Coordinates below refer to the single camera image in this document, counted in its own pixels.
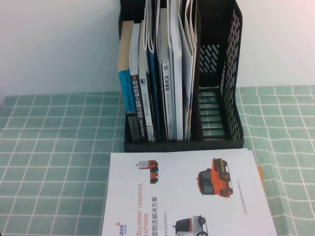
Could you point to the white glossy magazine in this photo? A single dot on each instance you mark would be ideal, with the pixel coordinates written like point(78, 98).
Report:
point(189, 73)

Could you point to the orange book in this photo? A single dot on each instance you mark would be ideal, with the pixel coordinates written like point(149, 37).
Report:
point(260, 179)

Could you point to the white folded thin brochure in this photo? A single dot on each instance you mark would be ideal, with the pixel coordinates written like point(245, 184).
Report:
point(148, 24)

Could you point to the black spine robotics book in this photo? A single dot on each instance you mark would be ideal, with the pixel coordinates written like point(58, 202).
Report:
point(137, 98)

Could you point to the black plastic book holder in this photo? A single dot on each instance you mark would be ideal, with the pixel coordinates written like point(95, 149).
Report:
point(184, 146)

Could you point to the blue spine book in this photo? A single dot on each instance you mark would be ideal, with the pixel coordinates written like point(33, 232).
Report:
point(125, 86)

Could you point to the dark blue thin book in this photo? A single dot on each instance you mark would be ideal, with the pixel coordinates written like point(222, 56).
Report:
point(153, 93)

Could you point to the white spine automotive book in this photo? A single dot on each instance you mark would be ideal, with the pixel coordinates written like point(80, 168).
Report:
point(168, 93)

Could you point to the green checked tablecloth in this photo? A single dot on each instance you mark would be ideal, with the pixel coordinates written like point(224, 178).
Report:
point(61, 172)

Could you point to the grey spine thin book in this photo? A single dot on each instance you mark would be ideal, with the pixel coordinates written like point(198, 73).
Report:
point(145, 98)

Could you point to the white orange logistics brochure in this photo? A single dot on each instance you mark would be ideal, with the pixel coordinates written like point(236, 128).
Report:
point(177, 196)

